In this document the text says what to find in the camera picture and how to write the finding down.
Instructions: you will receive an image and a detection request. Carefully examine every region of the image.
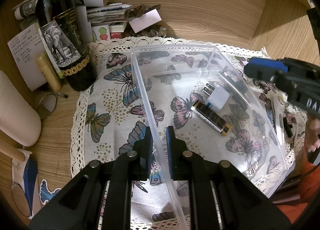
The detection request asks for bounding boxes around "white wall charger plug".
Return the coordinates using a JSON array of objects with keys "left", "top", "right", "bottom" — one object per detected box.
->
[{"left": 202, "top": 84, "right": 230, "bottom": 112}]

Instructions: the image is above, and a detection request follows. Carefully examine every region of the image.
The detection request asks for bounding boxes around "black gold battery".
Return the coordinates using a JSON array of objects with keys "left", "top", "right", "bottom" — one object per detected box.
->
[{"left": 190, "top": 100, "right": 231, "bottom": 136}]

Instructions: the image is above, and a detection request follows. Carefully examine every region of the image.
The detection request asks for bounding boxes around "clear plastic storage box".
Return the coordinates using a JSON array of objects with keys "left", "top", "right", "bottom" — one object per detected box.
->
[{"left": 131, "top": 44, "right": 287, "bottom": 229}]

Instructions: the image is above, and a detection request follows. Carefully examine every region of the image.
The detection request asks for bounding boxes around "person's hand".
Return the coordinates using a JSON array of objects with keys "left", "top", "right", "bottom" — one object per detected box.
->
[{"left": 304, "top": 114, "right": 320, "bottom": 154}]

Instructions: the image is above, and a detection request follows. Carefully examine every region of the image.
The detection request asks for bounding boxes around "butterfly lace table cloth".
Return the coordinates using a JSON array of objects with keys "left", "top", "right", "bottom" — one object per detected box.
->
[{"left": 69, "top": 37, "right": 308, "bottom": 230}]

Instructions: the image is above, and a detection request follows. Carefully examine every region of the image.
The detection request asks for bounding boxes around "orange sleeve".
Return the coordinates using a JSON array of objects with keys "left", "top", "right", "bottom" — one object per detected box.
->
[{"left": 277, "top": 147, "right": 319, "bottom": 223}]

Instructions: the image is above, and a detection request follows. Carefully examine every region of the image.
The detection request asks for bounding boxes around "cream pink mug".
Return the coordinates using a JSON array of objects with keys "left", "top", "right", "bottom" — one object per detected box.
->
[{"left": 1, "top": 71, "right": 42, "bottom": 162}]

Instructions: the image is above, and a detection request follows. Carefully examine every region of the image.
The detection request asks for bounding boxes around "glass jar of coins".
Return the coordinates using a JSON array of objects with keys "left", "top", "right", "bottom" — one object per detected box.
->
[{"left": 122, "top": 4, "right": 167, "bottom": 38}]

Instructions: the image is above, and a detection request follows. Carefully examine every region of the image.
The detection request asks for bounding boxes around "white small card box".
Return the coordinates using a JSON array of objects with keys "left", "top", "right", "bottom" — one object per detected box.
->
[{"left": 129, "top": 9, "right": 162, "bottom": 33}]

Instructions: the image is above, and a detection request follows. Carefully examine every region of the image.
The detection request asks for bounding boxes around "yellow lip balm tube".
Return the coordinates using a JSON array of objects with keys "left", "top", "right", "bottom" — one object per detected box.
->
[{"left": 35, "top": 52, "right": 68, "bottom": 99}]

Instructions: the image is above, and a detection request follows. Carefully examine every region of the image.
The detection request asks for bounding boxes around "white handwritten note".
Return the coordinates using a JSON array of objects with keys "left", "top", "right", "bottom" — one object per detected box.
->
[{"left": 8, "top": 23, "right": 47, "bottom": 91}]

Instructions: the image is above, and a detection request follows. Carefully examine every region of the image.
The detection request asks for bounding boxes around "stack of magazines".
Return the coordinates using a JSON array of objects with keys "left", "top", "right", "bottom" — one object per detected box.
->
[{"left": 12, "top": 0, "right": 133, "bottom": 42}]

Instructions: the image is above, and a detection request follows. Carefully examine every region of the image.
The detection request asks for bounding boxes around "dark wine bottle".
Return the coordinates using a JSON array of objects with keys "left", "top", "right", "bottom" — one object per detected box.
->
[{"left": 35, "top": 0, "right": 97, "bottom": 91}]

